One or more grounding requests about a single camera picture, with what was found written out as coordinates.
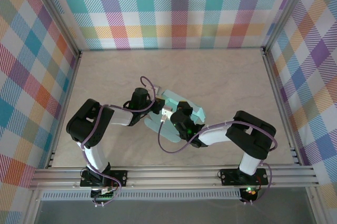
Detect light teal paper box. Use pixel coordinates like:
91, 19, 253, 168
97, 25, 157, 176
144, 89, 206, 142

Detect control board with lit LEDs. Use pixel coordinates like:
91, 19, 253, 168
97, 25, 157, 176
241, 186, 259, 201

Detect control board with green terminal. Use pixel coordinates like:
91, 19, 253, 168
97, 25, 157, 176
91, 186, 118, 201

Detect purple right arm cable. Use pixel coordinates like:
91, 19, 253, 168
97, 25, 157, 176
157, 120, 279, 205

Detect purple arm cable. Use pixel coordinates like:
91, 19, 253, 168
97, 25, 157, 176
81, 76, 158, 207
157, 120, 279, 205

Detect long aluminium mounting rail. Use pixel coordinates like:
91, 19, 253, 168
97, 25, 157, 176
28, 166, 321, 190

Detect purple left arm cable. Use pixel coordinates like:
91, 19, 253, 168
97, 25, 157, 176
81, 76, 158, 207

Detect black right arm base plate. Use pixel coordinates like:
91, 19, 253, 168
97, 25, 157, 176
220, 167, 269, 186

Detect grey slotted cable duct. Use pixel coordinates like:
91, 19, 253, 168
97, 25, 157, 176
41, 191, 242, 201

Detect aluminium side rail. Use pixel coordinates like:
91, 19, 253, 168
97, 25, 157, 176
262, 49, 302, 167
46, 50, 83, 169

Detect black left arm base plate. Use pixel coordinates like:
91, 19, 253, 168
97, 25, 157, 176
80, 170, 129, 188

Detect aluminium frame post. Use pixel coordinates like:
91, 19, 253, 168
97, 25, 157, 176
262, 0, 315, 56
26, 0, 82, 59

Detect aluminium frame leg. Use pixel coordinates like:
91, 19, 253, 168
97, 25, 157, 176
305, 186, 326, 224
25, 189, 43, 224

